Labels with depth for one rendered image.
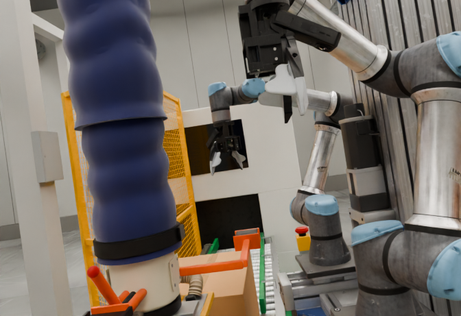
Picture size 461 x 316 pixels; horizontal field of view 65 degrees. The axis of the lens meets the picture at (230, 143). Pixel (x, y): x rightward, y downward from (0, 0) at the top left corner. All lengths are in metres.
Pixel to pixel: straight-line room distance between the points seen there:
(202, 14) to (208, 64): 1.41
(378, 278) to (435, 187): 0.24
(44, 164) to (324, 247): 1.64
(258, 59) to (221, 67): 9.85
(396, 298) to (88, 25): 0.93
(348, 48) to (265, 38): 0.33
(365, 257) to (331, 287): 0.53
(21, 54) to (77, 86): 1.57
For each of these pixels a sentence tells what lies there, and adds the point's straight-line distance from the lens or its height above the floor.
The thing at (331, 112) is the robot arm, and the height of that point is 1.57.
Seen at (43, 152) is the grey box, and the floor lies 1.64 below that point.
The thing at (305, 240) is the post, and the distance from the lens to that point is 1.95.
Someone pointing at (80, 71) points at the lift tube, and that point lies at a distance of 0.95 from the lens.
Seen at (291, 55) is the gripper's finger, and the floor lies 1.61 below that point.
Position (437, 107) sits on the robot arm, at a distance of 0.86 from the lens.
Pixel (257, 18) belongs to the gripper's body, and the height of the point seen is 1.69.
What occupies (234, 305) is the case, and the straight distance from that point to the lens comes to 1.50.
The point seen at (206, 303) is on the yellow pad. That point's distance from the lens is 1.12.
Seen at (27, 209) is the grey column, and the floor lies 1.33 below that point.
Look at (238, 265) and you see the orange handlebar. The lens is 1.02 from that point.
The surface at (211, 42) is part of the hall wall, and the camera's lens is 10.63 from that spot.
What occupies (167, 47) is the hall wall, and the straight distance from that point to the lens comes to 10.71.
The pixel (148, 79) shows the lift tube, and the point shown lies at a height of 1.70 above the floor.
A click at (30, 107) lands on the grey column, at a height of 1.92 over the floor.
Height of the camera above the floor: 1.48
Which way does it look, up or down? 1 degrees up
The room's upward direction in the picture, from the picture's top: 9 degrees counter-clockwise
